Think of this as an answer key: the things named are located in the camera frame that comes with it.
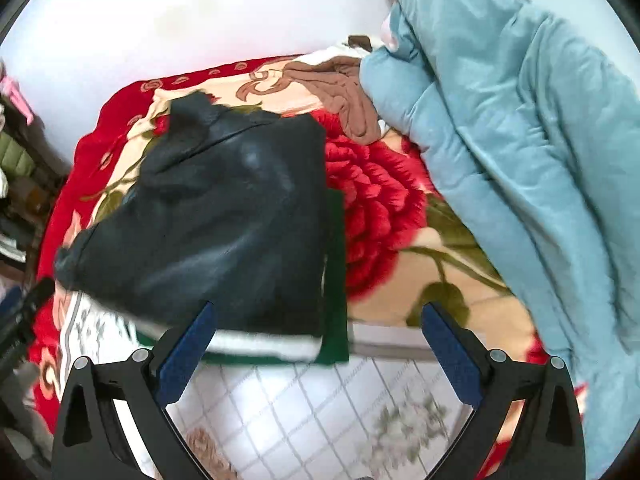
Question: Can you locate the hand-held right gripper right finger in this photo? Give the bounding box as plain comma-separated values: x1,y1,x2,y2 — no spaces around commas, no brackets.
421,301,586,480

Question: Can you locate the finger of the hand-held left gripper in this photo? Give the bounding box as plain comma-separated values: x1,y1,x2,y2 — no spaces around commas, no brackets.
14,276,57,322

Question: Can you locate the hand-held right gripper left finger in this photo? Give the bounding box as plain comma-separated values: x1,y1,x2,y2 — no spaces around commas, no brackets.
51,300,218,480

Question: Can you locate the black leather jacket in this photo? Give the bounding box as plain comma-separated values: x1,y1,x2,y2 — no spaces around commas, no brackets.
54,92,332,340

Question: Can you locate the pile of pink clothes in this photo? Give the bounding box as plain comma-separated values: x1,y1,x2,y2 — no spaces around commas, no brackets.
0,60,37,127

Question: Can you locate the white fluffy folded sweater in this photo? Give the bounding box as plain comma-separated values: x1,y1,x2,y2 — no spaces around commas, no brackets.
202,330,322,362

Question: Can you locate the green folded garment striped trim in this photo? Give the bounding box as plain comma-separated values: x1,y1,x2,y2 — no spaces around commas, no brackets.
131,189,351,367

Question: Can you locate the olive puffer vest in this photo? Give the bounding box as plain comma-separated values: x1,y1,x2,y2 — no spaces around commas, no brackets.
0,135,38,178

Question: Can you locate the white diamond pattern cloth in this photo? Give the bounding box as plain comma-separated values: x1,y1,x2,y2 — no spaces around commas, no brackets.
59,287,483,480

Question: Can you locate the red floral blanket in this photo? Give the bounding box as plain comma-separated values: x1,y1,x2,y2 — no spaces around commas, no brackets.
27,52,591,480

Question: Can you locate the light blue quilt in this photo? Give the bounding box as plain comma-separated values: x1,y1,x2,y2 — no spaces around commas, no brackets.
359,0,640,480

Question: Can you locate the white brown cloth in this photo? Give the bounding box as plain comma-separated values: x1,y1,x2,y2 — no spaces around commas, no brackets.
331,34,397,58

